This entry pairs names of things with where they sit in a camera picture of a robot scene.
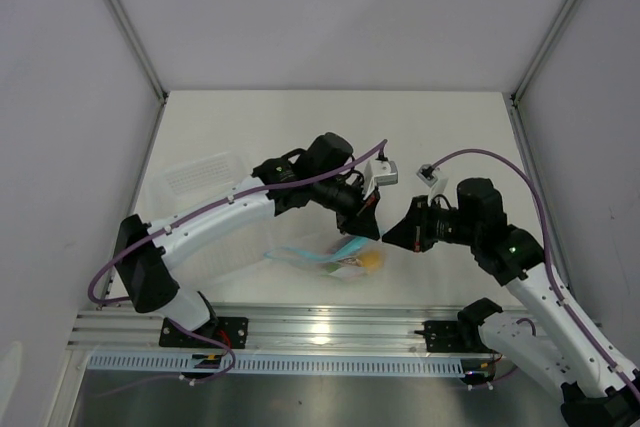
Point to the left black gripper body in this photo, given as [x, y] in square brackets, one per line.
[346, 200]

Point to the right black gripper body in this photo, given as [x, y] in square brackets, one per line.
[444, 225]

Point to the yellow toy lemon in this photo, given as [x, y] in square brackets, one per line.
[372, 261]

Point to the clear zip top bag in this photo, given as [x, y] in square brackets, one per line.
[324, 256]

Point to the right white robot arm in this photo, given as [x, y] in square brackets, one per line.
[571, 359]

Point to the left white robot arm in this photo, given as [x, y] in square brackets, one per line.
[325, 173]

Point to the white perforated plastic basket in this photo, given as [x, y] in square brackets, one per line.
[214, 245]

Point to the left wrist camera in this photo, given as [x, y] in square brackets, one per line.
[378, 173]

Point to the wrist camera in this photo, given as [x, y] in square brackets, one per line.
[378, 173]
[435, 180]

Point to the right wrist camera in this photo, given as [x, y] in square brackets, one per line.
[435, 180]

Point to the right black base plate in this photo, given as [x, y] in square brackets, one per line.
[446, 336]

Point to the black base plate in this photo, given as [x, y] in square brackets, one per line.
[231, 331]
[446, 336]

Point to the right aluminium frame post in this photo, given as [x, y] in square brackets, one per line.
[553, 34]

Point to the aluminium frame post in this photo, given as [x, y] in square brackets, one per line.
[135, 45]
[553, 34]

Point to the white slotted cable duct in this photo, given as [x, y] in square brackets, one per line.
[419, 367]

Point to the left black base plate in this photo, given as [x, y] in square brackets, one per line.
[231, 331]

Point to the aluminium mounting rail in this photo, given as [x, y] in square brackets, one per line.
[274, 329]

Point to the left aluminium frame post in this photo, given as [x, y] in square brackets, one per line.
[135, 45]

